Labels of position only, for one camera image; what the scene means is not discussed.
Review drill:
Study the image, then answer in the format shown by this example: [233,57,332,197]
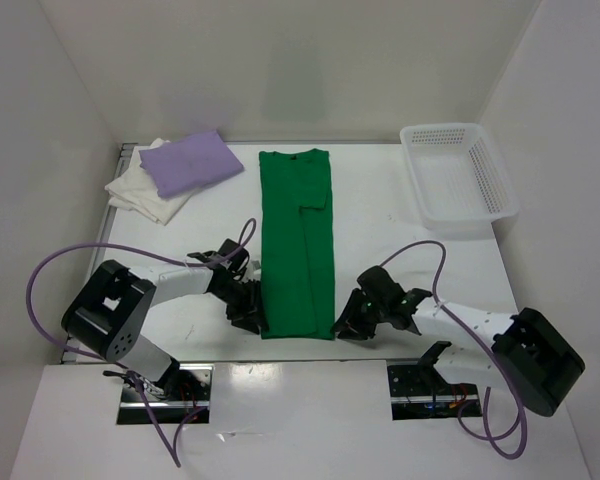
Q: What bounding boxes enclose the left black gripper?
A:
[212,278,269,335]

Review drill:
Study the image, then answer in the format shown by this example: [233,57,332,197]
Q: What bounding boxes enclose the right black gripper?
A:
[330,287,388,340]

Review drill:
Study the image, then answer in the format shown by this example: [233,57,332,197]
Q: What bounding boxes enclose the green t shirt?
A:
[259,149,335,340]

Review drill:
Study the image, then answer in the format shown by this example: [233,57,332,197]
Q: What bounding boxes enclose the purple t shirt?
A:
[140,130,244,199]

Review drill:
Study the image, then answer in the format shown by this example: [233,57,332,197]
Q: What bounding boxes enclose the white t shirt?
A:
[105,138,196,226]

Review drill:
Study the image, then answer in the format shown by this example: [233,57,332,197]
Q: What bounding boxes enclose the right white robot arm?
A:
[332,266,585,417]

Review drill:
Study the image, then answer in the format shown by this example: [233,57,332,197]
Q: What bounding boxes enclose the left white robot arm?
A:
[61,239,269,400]

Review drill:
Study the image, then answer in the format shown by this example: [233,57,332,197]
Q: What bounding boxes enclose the white plastic basket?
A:
[399,123,519,231]

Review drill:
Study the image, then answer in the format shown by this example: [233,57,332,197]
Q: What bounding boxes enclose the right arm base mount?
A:
[386,359,482,420]

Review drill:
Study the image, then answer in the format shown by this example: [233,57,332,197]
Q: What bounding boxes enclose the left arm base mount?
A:
[103,366,213,425]

